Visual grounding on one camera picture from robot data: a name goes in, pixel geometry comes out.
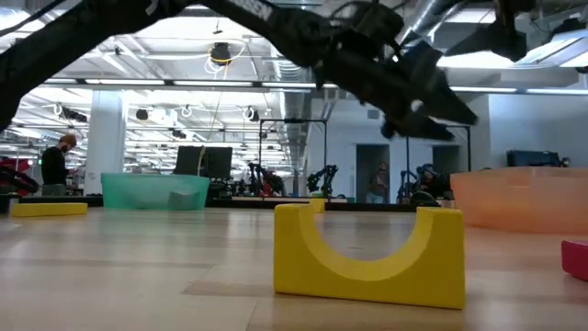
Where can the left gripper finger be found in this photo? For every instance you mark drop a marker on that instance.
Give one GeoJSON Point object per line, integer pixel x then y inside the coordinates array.
{"type": "Point", "coordinates": [443, 103]}
{"type": "Point", "coordinates": [413, 129]}

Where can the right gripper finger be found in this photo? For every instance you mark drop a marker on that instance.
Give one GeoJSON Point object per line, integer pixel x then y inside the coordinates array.
{"type": "Point", "coordinates": [500, 43]}

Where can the small yellow block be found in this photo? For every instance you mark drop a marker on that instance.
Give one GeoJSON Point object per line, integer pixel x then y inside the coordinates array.
{"type": "Point", "coordinates": [318, 205]}

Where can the yellow arch block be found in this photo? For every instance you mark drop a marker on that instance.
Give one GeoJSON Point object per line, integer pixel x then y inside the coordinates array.
{"type": "Point", "coordinates": [367, 289]}

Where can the large red rectangular block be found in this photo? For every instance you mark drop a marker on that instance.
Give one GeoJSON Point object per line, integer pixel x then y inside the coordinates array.
{"type": "Point", "coordinates": [576, 259]}

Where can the yellow rectangular block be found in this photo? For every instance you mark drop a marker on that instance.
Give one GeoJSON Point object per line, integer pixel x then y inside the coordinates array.
{"type": "Point", "coordinates": [48, 210]}

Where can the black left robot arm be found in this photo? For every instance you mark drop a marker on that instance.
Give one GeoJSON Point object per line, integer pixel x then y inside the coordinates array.
{"type": "Point", "coordinates": [46, 55]}

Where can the blue background robot arm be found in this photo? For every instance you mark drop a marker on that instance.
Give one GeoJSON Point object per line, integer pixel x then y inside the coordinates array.
{"type": "Point", "coordinates": [427, 181]}

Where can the black background robot arm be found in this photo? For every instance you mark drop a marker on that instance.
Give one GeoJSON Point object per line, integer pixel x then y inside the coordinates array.
{"type": "Point", "coordinates": [264, 181]}
{"type": "Point", "coordinates": [327, 177]}

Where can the grey door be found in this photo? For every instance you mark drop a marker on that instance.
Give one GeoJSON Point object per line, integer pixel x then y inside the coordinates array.
{"type": "Point", "coordinates": [445, 154]}
{"type": "Point", "coordinates": [363, 156]}

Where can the person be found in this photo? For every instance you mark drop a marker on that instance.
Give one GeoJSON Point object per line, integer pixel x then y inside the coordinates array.
{"type": "Point", "coordinates": [54, 170]}
{"type": "Point", "coordinates": [379, 184]}

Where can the dark blue machine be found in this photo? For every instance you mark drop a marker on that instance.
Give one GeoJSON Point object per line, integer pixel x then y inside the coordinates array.
{"type": "Point", "coordinates": [535, 158]}

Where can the orange translucent bin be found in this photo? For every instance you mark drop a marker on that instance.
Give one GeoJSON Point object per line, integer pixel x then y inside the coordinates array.
{"type": "Point", "coordinates": [519, 202]}

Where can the long ceiling light bar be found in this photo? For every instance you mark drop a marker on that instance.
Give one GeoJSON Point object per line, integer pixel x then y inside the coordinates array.
{"type": "Point", "coordinates": [206, 83]}

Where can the black computer monitor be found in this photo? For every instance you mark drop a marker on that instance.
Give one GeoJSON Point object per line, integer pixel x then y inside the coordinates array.
{"type": "Point", "coordinates": [219, 163]}
{"type": "Point", "coordinates": [188, 161]}

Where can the green translucent bin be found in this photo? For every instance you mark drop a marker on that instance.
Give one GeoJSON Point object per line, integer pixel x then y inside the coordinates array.
{"type": "Point", "coordinates": [138, 193]}

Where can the white building column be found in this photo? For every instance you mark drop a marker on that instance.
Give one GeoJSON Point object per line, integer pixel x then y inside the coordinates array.
{"type": "Point", "coordinates": [105, 151]}

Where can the red and black machine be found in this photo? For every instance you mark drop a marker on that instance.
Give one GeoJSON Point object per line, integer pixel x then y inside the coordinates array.
{"type": "Point", "coordinates": [11, 164]}

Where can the black metal frame stand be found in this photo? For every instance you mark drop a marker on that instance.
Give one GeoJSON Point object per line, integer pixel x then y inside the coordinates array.
{"type": "Point", "coordinates": [407, 156]}
{"type": "Point", "coordinates": [294, 121]}

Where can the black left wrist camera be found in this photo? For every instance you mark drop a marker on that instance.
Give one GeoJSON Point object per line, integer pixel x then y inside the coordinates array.
{"type": "Point", "coordinates": [374, 23]}

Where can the silver ventilation duct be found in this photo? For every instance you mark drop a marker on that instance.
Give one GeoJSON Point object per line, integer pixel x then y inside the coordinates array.
{"type": "Point", "coordinates": [294, 106]}
{"type": "Point", "coordinates": [432, 14]}

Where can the black ceiling camera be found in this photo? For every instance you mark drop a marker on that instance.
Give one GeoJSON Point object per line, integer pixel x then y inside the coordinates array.
{"type": "Point", "coordinates": [220, 53]}

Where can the black aluminium table frame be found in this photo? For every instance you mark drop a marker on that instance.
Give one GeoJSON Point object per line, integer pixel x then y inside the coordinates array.
{"type": "Point", "coordinates": [95, 200]}

